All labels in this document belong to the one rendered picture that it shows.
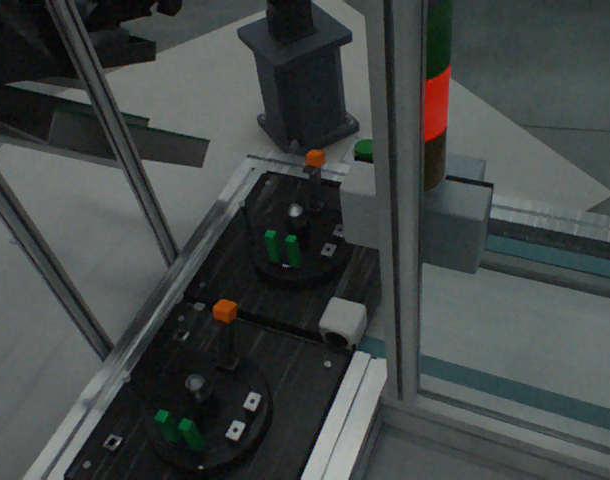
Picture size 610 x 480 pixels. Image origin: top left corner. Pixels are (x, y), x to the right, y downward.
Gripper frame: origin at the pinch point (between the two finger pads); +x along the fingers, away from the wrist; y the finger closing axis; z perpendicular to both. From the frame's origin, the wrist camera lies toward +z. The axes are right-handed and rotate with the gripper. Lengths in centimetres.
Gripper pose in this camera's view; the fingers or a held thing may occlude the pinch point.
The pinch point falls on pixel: (94, 6)
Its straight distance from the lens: 85.6
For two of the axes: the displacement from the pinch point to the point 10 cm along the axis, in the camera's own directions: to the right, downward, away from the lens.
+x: -6.1, 7.6, -2.3
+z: -3.4, -5.2, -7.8
